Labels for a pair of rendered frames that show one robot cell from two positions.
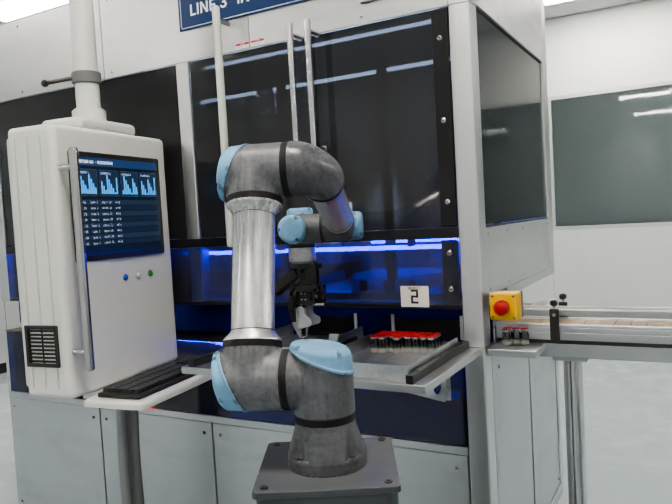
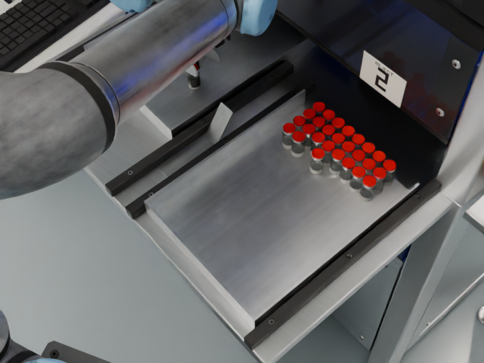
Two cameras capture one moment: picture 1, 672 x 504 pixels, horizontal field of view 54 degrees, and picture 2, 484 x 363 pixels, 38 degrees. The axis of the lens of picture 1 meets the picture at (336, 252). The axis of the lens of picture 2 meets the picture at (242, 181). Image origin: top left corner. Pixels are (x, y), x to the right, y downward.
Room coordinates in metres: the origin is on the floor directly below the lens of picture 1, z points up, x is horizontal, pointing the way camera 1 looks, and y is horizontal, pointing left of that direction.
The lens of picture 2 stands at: (1.11, -0.28, 1.83)
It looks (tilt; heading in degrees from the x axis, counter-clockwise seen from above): 57 degrees down; 22
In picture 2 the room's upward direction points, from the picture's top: 3 degrees counter-clockwise
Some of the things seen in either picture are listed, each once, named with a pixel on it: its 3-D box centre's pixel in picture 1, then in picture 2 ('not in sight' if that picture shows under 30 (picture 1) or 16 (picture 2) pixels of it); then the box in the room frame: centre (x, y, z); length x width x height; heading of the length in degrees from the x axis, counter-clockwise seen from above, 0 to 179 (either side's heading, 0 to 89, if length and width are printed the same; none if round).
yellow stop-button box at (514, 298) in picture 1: (506, 305); not in sight; (1.74, -0.45, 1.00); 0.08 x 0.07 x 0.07; 151
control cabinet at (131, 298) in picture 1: (99, 251); not in sight; (2.02, 0.73, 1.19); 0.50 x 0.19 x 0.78; 158
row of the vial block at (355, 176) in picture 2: (404, 343); (332, 158); (1.76, -0.17, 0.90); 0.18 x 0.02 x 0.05; 61
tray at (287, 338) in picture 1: (298, 340); (202, 45); (1.93, 0.13, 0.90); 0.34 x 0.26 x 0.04; 151
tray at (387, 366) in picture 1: (387, 354); (281, 198); (1.66, -0.12, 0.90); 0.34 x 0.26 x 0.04; 151
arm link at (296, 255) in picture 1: (302, 255); not in sight; (1.84, 0.09, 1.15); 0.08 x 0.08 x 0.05
